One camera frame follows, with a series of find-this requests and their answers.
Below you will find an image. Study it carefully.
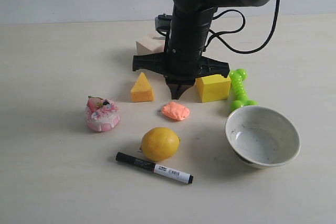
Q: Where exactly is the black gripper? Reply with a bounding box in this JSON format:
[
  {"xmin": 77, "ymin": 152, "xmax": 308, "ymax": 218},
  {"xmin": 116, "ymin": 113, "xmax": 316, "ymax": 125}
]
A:
[{"xmin": 132, "ymin": 7, "xmax": 229, "ymax": 100}]

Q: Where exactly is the orange squishy lump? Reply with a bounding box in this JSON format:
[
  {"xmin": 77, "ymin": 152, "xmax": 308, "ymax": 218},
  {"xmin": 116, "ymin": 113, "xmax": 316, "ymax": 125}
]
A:
[{"xmin": 158, "ymin": 101, "xmax": 190, "ymax": 122}]

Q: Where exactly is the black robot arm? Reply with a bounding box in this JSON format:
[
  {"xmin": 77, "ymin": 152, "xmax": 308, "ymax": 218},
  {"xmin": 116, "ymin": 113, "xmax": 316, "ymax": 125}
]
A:
[{"xmin": 132, "ymin": 0, "xmax": 270, "ymax": 100}]

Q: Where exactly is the yellow cube block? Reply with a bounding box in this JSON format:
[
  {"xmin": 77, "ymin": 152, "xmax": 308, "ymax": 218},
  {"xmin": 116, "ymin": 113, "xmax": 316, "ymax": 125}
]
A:
[{"xmin": 196, "ymin": 74, "xmax": 231, "ymax": 103}]

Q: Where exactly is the yellow cheese wedge toy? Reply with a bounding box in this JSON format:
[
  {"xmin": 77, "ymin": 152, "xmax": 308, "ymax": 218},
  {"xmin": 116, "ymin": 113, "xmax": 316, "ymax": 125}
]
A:
[{"xmin": 130, "ymin": 72, "xmax": 155, "ymax": 102}]

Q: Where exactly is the light wooden cube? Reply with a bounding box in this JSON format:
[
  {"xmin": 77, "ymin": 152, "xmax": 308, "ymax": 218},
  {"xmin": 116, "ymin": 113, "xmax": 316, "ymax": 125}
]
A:
[{"xmin": 135, "ymin": 33, "xmax": 165, "ymax": 56}]

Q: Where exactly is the yellow lemon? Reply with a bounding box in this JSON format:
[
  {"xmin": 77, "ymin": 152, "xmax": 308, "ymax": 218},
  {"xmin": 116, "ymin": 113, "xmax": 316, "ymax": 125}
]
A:
[{"xmin": 140, "ymin": 127, "xmax": 181, "ymax": 162}]

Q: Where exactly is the green bone toy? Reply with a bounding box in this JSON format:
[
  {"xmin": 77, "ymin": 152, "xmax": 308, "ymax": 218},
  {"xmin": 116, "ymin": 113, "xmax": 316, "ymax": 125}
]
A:
[{"xmin": 229, "ymin": 68, "xmax": 258, "ymax": 112}]

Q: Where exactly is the pink cake toy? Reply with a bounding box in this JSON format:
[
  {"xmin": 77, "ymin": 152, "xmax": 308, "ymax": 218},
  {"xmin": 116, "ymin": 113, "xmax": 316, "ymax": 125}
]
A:
[{"xmin": 85, "ymin": 96, "xmax": 120, "ymax": 132}]

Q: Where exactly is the black white marker pen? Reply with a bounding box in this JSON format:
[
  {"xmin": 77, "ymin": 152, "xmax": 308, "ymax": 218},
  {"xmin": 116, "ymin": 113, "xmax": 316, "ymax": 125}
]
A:
[{"xmin": 115, "ymin": 152, "xmax": 194, "ymax": 184}]

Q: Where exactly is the white ceramic bowl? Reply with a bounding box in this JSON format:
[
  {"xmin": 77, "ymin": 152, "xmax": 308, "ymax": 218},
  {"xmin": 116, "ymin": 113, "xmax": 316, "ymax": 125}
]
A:
[{"xmin": 225, "ymin": 105, "xmax": 301, "ymax": 169}]

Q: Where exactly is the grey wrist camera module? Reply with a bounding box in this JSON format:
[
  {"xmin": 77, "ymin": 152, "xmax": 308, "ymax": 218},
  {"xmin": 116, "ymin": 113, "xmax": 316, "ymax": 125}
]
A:
[{"xmin": 154, "ymin": 14, "xmax": 173, "ymax": 32}]

